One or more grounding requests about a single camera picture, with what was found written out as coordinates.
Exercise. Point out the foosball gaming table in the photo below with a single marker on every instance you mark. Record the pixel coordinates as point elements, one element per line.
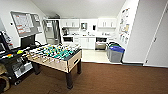
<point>56,58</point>

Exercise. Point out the white sink base cabinet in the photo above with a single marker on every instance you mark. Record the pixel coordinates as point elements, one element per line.
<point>87,43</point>

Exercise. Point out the white drawer unit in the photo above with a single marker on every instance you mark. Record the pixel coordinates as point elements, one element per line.
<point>76,42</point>

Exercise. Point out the steel paper towel dispenser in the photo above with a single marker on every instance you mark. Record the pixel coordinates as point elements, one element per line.
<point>84,26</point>

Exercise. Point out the black soap dispenser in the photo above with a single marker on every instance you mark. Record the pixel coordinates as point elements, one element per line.
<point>94,27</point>

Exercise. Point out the grey bin blue lid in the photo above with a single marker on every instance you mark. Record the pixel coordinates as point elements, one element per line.
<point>116,55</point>

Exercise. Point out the stainless steel refrigerator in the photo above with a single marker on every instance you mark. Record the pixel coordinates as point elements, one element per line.
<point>51,31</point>

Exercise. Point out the grey notice board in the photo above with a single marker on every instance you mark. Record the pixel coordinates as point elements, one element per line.
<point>26,23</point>

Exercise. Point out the white room door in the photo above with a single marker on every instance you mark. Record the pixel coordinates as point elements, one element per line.
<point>158,40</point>

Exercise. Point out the brown backpack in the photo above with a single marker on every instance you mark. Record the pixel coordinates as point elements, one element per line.
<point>4,83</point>

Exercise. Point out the white wall cabinet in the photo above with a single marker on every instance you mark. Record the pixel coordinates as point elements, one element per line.
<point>107,23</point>
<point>70,23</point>

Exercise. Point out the large colourful wall poster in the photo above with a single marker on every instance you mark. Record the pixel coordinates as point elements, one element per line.
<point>124,25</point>

